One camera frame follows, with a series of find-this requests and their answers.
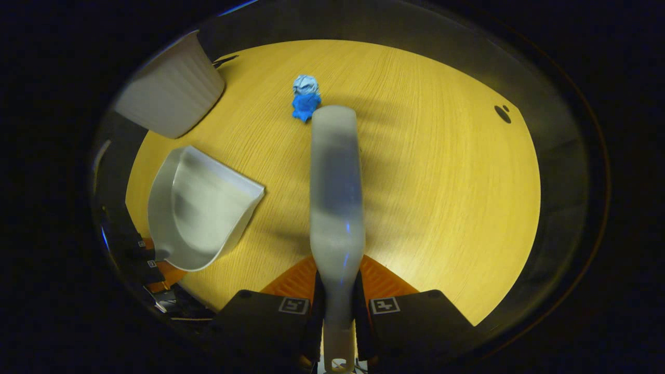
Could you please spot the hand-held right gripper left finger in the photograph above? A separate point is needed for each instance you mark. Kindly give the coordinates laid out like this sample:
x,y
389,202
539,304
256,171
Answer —
x,y
260,324

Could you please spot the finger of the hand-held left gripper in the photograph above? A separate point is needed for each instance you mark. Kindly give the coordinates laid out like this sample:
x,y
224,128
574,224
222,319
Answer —
x,y
153,270
127,239

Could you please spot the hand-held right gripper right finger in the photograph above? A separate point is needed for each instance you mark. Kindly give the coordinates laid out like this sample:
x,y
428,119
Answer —
x,y
415,324

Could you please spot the white dustpan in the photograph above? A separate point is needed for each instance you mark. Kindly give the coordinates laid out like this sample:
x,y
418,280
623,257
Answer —
x,y
202,208

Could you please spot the white garbage bin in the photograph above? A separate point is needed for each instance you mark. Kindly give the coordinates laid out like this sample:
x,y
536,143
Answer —
x,y
171,93

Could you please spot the white small broom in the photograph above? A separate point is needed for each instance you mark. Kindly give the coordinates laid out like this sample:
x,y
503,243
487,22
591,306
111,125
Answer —
x,y
337,182

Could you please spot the blue paper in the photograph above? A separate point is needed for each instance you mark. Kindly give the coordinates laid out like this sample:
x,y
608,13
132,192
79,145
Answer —
x,y
305,106

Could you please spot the pale paper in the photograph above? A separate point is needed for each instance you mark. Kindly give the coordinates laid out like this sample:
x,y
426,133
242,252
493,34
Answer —
x,y
305,84

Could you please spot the wooden desktop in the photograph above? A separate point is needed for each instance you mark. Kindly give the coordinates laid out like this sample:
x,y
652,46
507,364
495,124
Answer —
x,y
441,182

